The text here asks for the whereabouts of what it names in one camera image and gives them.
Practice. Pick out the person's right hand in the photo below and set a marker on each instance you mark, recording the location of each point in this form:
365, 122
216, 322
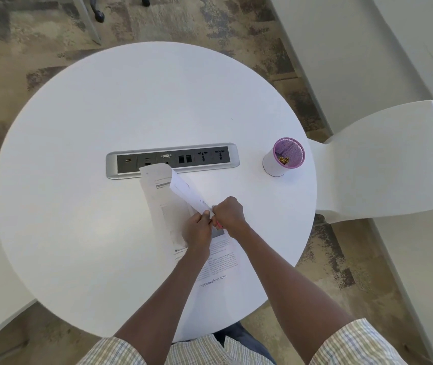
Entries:
231, 216

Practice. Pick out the person's left hand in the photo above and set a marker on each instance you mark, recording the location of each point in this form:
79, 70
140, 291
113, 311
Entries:
196, 233

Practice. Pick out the person's left fingers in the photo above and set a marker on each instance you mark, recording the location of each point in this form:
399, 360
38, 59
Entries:
205, 217

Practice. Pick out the person's right fingers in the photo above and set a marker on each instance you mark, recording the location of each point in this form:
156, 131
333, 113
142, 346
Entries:
216, 215

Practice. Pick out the curled white printed paper sheet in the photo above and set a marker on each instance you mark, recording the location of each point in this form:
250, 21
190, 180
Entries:
186, 190

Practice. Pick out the person's right forearm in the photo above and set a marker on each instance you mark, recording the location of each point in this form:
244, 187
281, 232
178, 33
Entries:
288, 285

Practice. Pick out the person's left forearm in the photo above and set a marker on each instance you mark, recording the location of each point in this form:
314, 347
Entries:
163, 292

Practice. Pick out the flat white printed paper sheet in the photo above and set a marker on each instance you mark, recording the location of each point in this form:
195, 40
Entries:
159, 197

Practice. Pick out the grey table power socket panel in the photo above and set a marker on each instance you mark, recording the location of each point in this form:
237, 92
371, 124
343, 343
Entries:
172, 160

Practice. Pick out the purple mesh pen cup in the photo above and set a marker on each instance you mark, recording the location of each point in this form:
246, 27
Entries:
283, 163

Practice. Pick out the pile of gold paper clips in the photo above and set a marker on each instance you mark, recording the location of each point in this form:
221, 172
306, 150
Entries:
284, 160

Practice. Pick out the blue jeans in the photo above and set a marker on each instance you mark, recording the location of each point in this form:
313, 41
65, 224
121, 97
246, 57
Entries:
245, 342

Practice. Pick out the checked short-sleeve shirt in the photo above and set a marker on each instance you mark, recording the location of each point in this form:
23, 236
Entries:
357, 345

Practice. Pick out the grey metal furniture leg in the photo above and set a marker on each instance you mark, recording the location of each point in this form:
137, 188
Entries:
86, 18

